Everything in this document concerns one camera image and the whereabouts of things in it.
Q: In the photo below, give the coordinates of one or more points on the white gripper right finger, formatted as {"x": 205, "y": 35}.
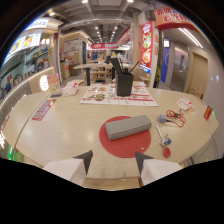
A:
{"x": 156, "y": 169}

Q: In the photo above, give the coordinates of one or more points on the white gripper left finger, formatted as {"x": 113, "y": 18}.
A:
{"x": 68, "y": 167}

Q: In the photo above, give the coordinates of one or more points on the small red sticker card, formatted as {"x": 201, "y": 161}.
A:
{"x": 208, "y": 112}

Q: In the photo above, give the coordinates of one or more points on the large menu card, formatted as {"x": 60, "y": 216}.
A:
{"x": 116, "y": 96}

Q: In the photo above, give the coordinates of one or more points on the standing yellow sign card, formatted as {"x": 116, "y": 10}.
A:
{"x": 53, "y": 82}

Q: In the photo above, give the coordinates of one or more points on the keys with red tag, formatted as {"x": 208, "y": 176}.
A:
{"x": 164, "y": 140}

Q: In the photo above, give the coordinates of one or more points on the red round silicone mat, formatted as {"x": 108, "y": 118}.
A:
{"x": 125, "y": 136}

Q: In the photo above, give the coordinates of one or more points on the grey rectangular case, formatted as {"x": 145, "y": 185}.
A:
{"x": 128, "y": 126}

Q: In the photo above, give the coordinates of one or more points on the red table sticker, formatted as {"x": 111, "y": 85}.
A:
{"x": 43, "y": 109}

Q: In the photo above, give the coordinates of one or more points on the crumpled white tissue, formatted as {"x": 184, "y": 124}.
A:
{"x": 184, "y": 103}

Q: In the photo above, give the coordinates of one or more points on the white plastic bag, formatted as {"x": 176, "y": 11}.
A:
{"x": 70, "y": 89}

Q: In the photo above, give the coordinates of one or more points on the black utensil holder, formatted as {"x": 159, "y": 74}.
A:
{"x": 124, "y": 83}

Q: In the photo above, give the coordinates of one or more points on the background wooden table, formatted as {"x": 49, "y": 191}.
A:
{"x": 96, "y": 70}

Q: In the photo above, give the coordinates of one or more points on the red hanging poster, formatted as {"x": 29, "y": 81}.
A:
{"x": 146, "y": 46}

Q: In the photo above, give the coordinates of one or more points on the red overhead banner sign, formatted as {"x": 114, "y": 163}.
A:
{"x": 170, "y": 17}

